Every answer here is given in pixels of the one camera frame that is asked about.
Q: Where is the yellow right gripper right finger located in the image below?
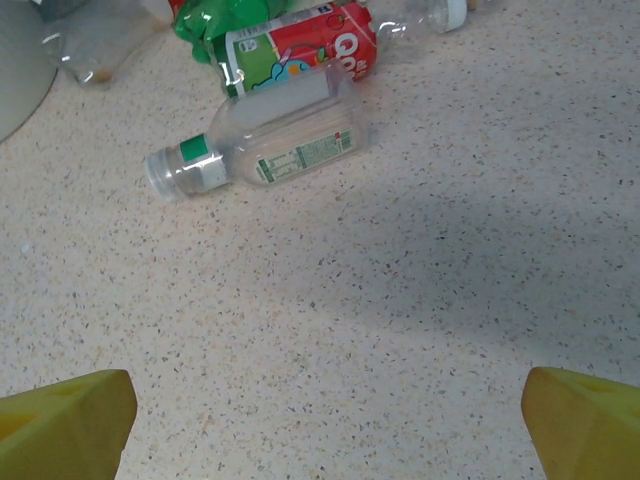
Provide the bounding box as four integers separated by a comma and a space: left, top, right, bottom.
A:
521, 366, 640, 480

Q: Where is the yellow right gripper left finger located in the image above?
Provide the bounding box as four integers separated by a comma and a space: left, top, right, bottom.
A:
0, 368, 138, 480

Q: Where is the clear bottle green white label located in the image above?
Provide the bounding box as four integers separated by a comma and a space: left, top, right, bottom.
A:
144, 62, 371, 202

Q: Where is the Coca-Cola bottle with red cap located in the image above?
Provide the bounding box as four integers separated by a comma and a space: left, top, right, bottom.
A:
42, 0, 189, 92

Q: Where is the green Sprite bottle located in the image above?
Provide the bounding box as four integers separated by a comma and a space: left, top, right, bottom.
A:
172, 0, 301, 65

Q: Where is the Qoo bottle red green label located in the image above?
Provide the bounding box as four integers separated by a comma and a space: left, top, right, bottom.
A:
209, 0, 470, 100

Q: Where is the white ribbed plastic bin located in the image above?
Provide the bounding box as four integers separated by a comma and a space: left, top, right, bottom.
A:
0, 0, 60, 145

